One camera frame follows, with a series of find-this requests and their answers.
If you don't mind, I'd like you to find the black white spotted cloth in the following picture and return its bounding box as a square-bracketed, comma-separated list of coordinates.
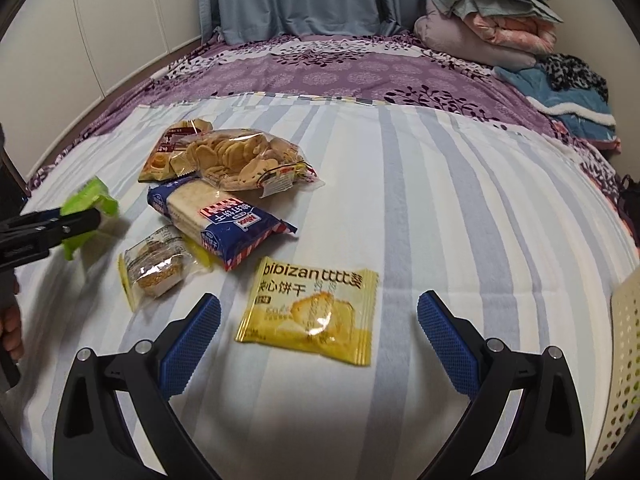
[537, 52, 611, 106]

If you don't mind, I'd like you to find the lime green snack packet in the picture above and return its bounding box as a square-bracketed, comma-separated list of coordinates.
[59, 176, 121, 262]

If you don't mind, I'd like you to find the clear bag of round crackers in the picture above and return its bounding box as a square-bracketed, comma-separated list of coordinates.
[181, 129, 319, 197]

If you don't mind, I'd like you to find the pink folded quilt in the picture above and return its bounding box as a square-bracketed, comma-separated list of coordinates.
[470, 12, 558, 56]

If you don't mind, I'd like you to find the person's left hand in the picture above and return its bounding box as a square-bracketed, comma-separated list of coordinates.
[0, 270, 26, 362]

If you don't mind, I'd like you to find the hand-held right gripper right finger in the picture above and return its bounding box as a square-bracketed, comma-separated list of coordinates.
[417, 290, 587, 480]

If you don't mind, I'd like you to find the blue white striped sheet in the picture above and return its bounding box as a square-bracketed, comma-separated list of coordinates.
[0, 92, 640, 480]

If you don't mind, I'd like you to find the light grey folded blanket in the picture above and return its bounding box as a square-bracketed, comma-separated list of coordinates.
[432, 0, 563, 23]

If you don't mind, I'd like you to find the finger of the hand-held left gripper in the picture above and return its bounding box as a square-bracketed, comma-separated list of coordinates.
[0, 207, 102, 262]
[0, 210, 66, 233]

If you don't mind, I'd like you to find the cream perforated plastic basket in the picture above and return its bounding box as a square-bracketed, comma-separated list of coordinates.
[586, 280, 640, 480]

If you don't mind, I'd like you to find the brown cake snack packet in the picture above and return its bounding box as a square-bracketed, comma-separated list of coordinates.
[138, 118, 215, 184]

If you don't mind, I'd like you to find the blue white towel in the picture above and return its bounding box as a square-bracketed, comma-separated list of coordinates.
[495, 65, 618, 143]

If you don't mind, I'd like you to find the blue striped cracker pack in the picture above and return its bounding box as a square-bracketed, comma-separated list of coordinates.
[146, 176, 299, 273]

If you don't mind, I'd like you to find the yellow snack packet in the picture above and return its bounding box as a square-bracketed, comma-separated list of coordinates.
[235, 256, 380, 367]

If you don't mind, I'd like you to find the white wardrobe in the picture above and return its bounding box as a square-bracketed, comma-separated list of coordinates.
[0, 0, 221, 106]

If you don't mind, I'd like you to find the lavender folded quilt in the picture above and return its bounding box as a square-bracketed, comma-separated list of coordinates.
[414, 12, 536, 68]

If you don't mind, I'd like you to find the clear small cake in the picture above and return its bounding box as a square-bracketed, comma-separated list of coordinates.
[117, 225, 215, 312]

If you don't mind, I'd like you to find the purple floral bedsheet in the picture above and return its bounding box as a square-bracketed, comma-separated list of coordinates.
[25, 27, 640, 246]

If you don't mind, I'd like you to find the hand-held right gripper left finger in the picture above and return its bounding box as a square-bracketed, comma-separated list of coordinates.
[52, 292, 222, 480]

